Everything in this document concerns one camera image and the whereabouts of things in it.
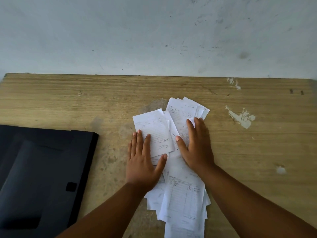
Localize person's right hand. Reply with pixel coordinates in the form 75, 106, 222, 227
175, 117, 215, 175

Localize person's left hand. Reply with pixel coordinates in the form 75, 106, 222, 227
125, 129, 168, 194

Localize pile of white paper slips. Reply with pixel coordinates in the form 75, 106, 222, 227
132, 97, 211, 238

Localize person's right forearm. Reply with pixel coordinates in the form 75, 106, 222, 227
198, 164, 317, 238

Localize person's left forearm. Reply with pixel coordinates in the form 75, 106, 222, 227
56, 182, 149, 238

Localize black plastic panel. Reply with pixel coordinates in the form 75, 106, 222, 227
0, 124, 99, 238

